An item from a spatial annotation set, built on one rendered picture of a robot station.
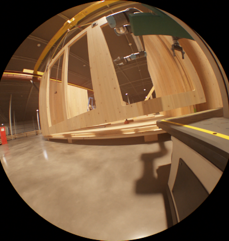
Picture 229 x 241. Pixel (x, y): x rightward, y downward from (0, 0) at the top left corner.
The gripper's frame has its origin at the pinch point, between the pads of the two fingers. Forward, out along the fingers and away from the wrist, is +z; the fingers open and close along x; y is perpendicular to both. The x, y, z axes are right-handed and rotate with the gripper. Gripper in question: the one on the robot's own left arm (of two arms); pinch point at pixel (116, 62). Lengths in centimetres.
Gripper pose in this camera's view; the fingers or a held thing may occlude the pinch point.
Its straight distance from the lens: 130.3
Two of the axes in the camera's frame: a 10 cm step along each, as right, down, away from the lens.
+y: -2.1, -9.8, 0.0
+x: -4.1, 0.9, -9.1
